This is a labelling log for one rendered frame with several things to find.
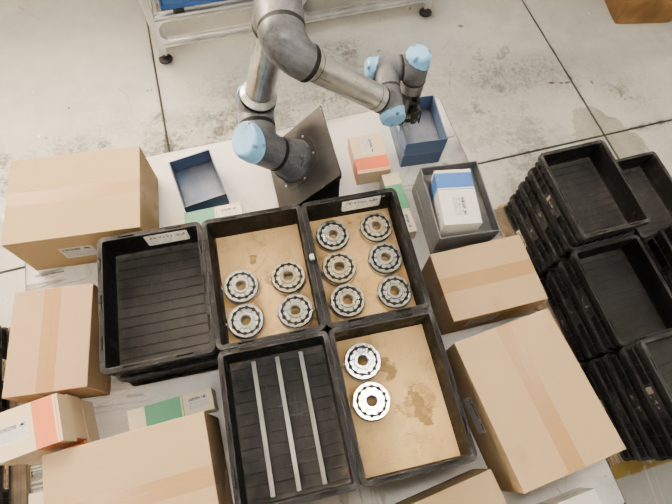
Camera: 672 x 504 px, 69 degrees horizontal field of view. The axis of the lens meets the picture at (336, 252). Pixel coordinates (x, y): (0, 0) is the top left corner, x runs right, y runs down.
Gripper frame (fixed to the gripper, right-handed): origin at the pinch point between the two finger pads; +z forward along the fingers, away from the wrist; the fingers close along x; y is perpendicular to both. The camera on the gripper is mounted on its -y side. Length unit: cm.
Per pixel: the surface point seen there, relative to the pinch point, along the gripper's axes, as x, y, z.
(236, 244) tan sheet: -62, 38, -1
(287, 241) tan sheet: -46, 40, -1
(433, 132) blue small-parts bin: 13.0, 1.8, 4.9
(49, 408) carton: -111, 81, -10
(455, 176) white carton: 10.7, 28.6, -7.1
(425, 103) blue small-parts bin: 12.3, -9.6, 2.2
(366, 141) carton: -12.3, 2.1, 4.8
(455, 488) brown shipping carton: -13, 117, -4
